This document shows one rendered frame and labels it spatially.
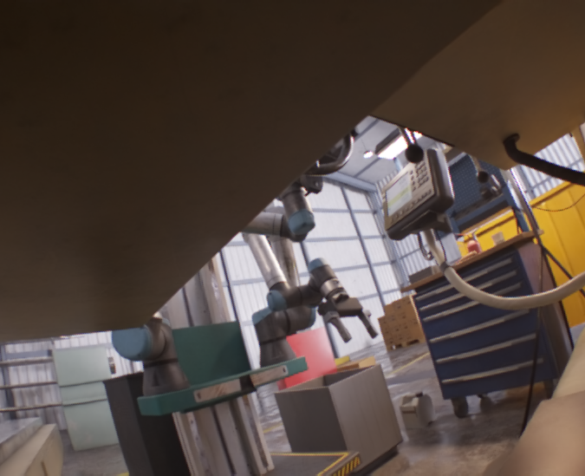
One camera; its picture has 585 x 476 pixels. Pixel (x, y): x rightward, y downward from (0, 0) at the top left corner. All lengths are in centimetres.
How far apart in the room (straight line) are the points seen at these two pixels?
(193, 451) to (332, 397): 78
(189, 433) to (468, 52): 128
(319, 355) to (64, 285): 420
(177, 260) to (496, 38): 44
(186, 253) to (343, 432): 170
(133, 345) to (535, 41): 103
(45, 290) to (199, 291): 130
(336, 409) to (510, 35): 166
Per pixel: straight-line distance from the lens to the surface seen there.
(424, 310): 227
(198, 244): 16
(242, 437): 148
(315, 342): 434
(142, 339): 94
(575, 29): 60
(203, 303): 147
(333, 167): 74
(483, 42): 48
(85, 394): 554
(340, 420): 182
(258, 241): 135
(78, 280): 19
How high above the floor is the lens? 79
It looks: 17 degrees up
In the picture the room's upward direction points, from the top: 17 degrees counter-clockwise
